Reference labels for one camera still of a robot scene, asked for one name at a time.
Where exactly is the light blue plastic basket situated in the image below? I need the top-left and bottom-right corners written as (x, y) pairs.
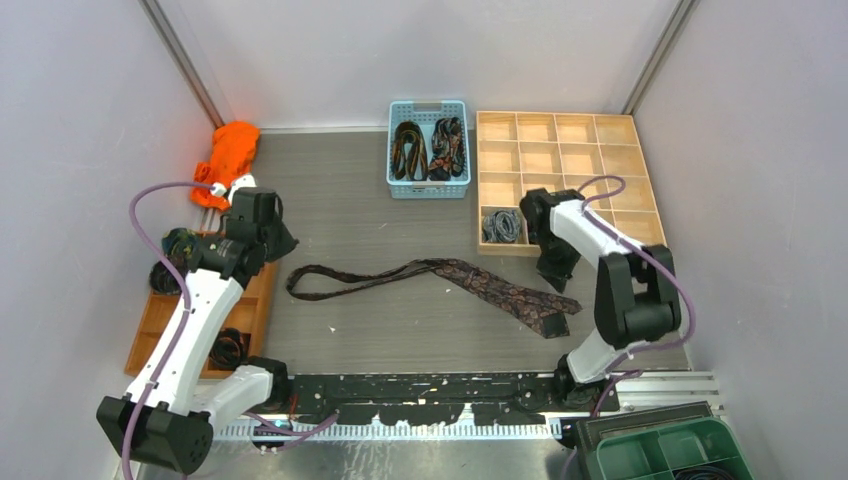
top-left (386, 100), bottom-right (472, 199)

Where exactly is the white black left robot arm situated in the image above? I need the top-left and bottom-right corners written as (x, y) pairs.
top-left (96, 186), bottom-right (298, 479)

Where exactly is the red floral dark tie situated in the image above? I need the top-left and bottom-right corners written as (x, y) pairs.
top-left (428, 117), bottom-right (466, 181)

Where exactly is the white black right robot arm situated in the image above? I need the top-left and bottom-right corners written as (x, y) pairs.
top-left (519, 189), bottom-right (682, 411)

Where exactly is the brown paisley patterned tie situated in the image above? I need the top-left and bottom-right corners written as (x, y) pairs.
top-left (285, 258), bottom-right (583, 339)

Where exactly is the orange striped dark tie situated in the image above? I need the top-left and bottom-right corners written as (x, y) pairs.
top-left (390, 121), bottom-right (428, 181)

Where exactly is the orange cloth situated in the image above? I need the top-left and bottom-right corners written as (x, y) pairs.
top-left (193, 121), bottom-right (260, 187)

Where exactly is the grey patterned rolled tie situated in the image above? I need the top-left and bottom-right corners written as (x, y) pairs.
top-left (481, 209), bottom-right (523, 244)

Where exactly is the green plastic bin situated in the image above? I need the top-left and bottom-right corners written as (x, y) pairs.
top-left (586, 417), bottom-right (753, 479)

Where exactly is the black orange rolled tie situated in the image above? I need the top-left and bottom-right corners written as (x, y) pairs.
top-left (209, 327), bottom-right (250, 371)

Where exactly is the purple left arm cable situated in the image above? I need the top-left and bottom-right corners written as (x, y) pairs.
top-left (120, 182), bottom-right (340, 480)

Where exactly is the light wooden compartment tray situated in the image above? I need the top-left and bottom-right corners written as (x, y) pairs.
top-left (476, 111), bottom-right (666, 244)

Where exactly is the perforated aluminium rail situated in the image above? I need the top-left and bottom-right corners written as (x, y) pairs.
top-left (214, 417), bottom-right (563, 442)

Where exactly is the dark brown rolled tie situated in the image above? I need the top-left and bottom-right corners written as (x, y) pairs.
top-left (148, 261), bottom-right (182, 296)

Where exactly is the blue yellow rolled tie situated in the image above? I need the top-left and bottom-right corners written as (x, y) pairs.
top-left (161, 227), bottom-right (202, 263)

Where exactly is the dark framed box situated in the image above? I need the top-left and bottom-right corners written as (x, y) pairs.
top-left (567, 401), bottom-right (713, 479)

